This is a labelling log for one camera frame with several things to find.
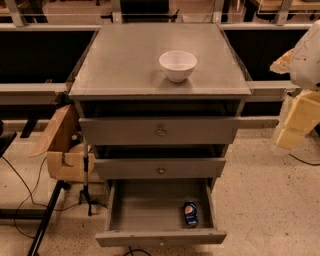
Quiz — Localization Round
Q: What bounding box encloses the black tripod stand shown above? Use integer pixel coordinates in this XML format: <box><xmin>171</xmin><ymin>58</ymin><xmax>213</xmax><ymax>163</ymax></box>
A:
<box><xmin>79</xmin><ymin>140</ymin><xmax>93</xmax><ymax>216</ymax></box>

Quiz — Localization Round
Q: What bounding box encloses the grey top drawer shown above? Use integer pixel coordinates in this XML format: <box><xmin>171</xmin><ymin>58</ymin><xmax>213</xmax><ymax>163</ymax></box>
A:
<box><xmin>79</xmin><ymin>117</ymin><xmax>240</xmax><ymax>145</ymax></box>

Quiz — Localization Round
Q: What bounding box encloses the black cable under drawer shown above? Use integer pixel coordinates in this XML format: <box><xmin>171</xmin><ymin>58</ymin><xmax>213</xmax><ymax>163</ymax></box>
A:
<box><xmin>122</xmin><ymin>246</ymin><xmax>152</xmax><ymax>256</ymax></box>

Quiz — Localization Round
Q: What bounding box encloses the grey open bottom drawer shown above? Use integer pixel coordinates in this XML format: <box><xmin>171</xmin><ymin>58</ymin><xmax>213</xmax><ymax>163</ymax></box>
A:
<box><xmin>96</xmin><ymin>179</ymin><xmax>226</xmax><ymax>247</ymax></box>

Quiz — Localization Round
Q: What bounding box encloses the grey drawer cabinet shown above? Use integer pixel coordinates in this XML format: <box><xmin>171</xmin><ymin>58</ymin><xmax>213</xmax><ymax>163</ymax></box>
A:
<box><xmin>68</xmin><ymin>22</ymin><xmax>253</xmax><ymax>188</ymax></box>

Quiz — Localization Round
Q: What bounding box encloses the black floor cable left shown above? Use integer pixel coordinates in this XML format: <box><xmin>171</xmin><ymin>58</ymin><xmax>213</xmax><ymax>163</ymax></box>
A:
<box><xmin>0</xmin><ymin>155</ymin><xmax>81</xmax><ymax>240</ymax></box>

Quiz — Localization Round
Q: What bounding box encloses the white ceramic bowl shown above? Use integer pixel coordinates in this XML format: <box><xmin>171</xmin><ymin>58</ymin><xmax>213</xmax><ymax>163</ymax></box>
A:
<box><xmin>159</xmin><ymin>51</ymin><xmax>197</xmax><ymax>82</ymax></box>

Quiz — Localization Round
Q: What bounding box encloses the black metal frame leg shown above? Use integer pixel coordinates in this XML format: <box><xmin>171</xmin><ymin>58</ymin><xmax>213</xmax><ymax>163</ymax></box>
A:
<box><xmin>27</xmin><ymin>180</ymin><xmax>64</xmax><ymax>256</ymax></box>

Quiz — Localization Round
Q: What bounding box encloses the grey middle drawer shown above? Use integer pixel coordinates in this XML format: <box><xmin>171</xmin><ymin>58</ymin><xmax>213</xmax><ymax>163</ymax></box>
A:
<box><xmin>94</xmin><ymin>158</ymin><xmax>226</xmax><ymax>179</ymax></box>

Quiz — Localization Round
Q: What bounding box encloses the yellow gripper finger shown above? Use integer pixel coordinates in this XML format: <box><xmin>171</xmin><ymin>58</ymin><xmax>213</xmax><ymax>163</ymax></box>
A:
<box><xmin>275</xmin><ymin>91</ymin><xmax>320</xmax><ymax>150</ymax></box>

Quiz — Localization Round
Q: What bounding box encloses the blue pepsi can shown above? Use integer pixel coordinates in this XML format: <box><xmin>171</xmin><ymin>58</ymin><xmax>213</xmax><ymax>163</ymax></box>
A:
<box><xmin>183</xmin><ymin>201</ymin><xmax>199</xmax><ymax>228</ymax></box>

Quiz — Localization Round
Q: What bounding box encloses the black floor cable right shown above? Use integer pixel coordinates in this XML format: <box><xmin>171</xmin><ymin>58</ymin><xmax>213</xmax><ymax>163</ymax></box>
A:
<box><xmin>288</xmin><ymin>153</ymin><xmax>320</xmax><ymax>167</ymax></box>

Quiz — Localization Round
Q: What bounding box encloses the brown cardboard box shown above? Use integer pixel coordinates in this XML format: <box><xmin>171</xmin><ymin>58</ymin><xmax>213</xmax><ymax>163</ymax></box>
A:
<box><xmin>29</xmin><ymin>105</ymin><xmax>84</xmax><ymax>182</ymax></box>

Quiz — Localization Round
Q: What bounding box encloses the black floor cable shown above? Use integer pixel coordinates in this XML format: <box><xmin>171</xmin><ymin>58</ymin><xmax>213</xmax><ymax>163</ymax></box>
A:
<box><xmin>0</xmin><ymin>155</ymin><xmax>81</xmax><ymax>240</ymax></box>
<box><xmin>288</xmin><ymin>153</ymin><xmax>320</xmax><ymax>167</ymax></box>

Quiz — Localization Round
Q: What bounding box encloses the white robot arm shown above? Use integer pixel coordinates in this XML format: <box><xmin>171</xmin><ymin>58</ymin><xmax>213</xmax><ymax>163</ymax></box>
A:
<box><xmin>270</xmin><ymin>21</ymin><xmax>320</xmax><ymax>154</ymax></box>

